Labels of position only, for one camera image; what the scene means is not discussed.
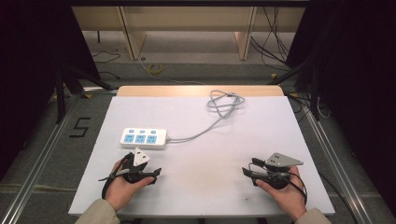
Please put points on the black stand legs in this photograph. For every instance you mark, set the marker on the black stand legs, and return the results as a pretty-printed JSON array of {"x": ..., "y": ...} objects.
[{"x": 71, "y": 81}]

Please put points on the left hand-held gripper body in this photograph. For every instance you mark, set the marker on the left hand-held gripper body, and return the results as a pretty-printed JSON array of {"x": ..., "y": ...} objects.
[{"x": 134, "y": 173}]

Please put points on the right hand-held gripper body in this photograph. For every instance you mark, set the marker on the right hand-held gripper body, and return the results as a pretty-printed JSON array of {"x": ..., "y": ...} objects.
[{"x": 275, "y": 174}]

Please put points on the light wooden desk frame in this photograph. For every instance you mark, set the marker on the light wooden desk frame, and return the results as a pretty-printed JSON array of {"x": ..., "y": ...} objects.
[{"x": 186, "y": 21}]

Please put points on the yellow tape roll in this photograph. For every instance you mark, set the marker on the yellow tape roll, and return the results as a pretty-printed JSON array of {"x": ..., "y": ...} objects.
[{"x": 155, "y": 68}]

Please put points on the white board table cover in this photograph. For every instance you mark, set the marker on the white board table cover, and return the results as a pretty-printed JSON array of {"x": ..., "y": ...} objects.
[{"x": 202, "y": 174}]

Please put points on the aluminium floor rail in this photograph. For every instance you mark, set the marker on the aluminium floor rail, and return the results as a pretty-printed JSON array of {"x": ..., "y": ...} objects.
[
  {"x": 336, "y": 158},
  {"x": 40, "y": 158}
]

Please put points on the black curtain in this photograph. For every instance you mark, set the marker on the black curtain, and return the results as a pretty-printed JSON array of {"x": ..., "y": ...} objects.
[
  {"x": 355, "y": 93},
  {"x": 34, "y": 77}
]

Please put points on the person's left hand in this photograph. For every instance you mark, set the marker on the person's left hand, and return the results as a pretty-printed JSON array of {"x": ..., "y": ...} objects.
[{"x": 120, "y": 189}]

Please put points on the person's right hand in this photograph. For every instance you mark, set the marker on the person's right hand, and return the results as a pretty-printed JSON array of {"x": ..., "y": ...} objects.
[{"x": 289, "y": 196}]

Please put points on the white power strip blue sockets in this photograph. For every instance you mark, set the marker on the white power strip blue sockets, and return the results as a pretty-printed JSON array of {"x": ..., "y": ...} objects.
[{"x": 143, "y": 138}]

